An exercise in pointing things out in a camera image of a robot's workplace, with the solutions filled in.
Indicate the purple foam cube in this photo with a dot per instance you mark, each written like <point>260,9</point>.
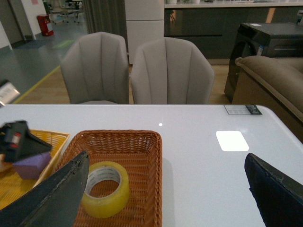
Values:
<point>32,167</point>

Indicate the yellow wicker basket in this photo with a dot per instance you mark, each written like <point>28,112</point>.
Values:
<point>12,186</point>

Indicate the grey upholstered chair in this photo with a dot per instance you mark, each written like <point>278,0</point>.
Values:
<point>95,70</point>
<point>171,71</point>

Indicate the dark grey kitchen counter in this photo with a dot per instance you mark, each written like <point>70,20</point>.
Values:
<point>212,24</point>

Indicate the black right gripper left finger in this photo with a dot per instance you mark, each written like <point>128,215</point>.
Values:
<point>52,203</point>

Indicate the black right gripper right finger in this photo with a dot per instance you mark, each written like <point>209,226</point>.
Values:
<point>279,197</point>

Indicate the red bin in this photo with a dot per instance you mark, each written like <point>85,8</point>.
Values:
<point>45,24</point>

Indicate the black other arm gripper body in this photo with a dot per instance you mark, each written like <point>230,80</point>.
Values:
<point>13,141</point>

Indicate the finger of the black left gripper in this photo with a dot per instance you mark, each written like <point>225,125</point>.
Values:
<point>30,145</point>

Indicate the brown wicker basket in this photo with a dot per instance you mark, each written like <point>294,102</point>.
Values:
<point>140,153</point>

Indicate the beige sofa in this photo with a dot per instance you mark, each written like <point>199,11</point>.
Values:
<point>276,83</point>

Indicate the table corner label sticker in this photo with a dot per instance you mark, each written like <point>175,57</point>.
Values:
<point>242,110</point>

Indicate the right grey upholstered chair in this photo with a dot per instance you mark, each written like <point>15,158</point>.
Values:
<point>171,71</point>

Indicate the clear packing tape roll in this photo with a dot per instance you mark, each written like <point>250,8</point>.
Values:
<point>107,206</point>

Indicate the toy croissant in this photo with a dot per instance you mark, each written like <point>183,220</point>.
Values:
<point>4,165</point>

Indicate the white refrigerator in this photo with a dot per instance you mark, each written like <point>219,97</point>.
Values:
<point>144,23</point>

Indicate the left grey upholstered chair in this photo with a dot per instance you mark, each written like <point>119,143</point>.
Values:
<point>95,70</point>

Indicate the black washing machine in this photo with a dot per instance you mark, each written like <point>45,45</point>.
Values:
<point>263,39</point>

